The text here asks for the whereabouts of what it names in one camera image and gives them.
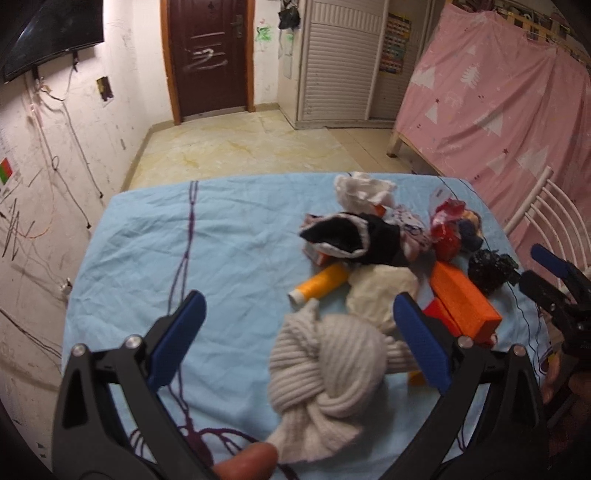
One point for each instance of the cream round pad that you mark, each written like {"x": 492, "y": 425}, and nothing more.
{"x": 372, "y": 291}

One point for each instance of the white tissue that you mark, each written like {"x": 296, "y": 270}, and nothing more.
{"x": 359, "y": 193}

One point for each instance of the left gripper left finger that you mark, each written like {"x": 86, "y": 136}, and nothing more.
{"x": 89, "y": 439}

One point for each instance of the wall mounted black television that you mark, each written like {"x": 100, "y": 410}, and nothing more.
{"x": 58, "y": 28}

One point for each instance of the purple orange sock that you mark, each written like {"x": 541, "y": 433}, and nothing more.
{"x": 470, "y": 229}

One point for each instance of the left hand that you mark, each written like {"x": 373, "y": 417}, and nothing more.
{"x": 256, "y": 462}

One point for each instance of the pink bed curtain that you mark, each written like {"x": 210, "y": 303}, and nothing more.
{"x": 488, "y": 105}

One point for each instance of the black bag hanging on wall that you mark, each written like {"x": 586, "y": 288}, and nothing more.
{"x": 289, "y": 15}

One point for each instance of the Hello Kitty snack wrapper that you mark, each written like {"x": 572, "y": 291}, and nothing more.
{"x": 446, "y": 211}

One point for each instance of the right hand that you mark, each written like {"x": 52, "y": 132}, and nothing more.
{"x": 578, "y": 383}

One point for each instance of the orange cardboard box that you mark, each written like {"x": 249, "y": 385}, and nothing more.
{"x": 460, "y": 306}

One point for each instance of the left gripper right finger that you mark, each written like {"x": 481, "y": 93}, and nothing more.
{"x": 488, "y": 422}

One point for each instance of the black and white sock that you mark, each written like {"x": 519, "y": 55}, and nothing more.
{"x": 367, "y": 239}

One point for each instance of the light blue bed sheet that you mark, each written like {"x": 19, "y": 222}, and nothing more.
{"x": 236, "y": 241}

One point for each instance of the black crumpled plastic bag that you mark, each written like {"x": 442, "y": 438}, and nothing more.
{"x": 489, "y": 271}

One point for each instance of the orange thread spool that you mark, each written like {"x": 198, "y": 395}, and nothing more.
{"x": 321, "y": 284}

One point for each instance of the white metal chair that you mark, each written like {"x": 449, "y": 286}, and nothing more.
{"x": 557, "y": 221}

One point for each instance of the colourful wall poster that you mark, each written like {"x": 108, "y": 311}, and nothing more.
{"x": 395, "y": 43}

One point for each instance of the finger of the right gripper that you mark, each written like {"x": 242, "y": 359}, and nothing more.
{"x": 560, "y": 268}
{"x": 544, "y": 294}

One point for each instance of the dark brown door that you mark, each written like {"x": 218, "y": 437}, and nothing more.
{"x": 208, "y": 56}

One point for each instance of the cream knitted knotted sock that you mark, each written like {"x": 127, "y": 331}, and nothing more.
{"x": 324, "y": 371}

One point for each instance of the white louvered wardrobe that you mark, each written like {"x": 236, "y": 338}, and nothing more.
{"x": 330, "y": 67}

